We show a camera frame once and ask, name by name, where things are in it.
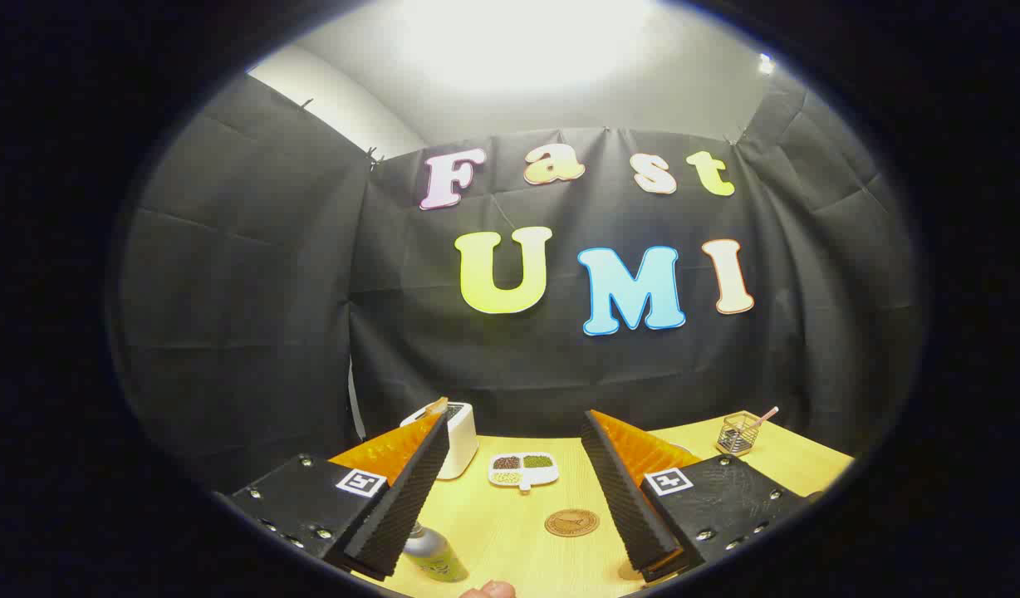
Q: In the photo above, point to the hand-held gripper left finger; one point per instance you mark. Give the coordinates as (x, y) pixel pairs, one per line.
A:
(410, 498)

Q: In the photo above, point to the black backdrop cloth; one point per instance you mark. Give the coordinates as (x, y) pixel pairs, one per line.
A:
(269, 291)

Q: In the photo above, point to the silver juice bottle green label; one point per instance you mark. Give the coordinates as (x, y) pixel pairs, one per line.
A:
(435, 556)

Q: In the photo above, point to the toast slice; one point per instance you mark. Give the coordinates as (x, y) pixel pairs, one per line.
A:
(437, 406)

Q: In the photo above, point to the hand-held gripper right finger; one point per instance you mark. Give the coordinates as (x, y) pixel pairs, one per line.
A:
(622, 498)

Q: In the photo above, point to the white divided dish of beans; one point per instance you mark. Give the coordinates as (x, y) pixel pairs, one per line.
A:
(522, 480)

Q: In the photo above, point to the pink straw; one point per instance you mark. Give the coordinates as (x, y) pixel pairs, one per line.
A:
(766, 415)

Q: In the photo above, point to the white toaster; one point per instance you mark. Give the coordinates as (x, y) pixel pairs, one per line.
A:
(462, 444)

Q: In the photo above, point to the round brown coaster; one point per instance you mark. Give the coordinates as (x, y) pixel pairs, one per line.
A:
(571, 522)

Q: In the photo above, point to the small ceiling spot light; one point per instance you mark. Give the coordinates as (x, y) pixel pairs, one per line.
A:
(766, 63)

